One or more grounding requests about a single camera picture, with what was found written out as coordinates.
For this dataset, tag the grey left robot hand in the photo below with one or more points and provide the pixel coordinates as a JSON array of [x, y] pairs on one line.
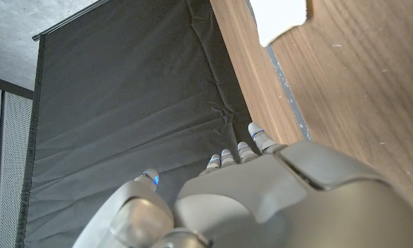
[[295, 206]]

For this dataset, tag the grey tape line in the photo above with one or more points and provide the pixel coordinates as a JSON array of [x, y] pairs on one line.
[[289, 93]]

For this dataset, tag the white power strip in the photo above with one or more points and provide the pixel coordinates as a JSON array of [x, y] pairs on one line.
[[278, 17]]

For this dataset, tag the black backdrop curtain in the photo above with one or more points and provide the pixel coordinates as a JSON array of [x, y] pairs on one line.
[[123, 103]]

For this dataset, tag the black backdrop crossbar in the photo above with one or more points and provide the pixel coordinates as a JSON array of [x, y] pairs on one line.
[[68, 21]]

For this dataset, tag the grey perforated wall panel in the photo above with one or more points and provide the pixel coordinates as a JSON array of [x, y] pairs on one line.
[[9, 155]]

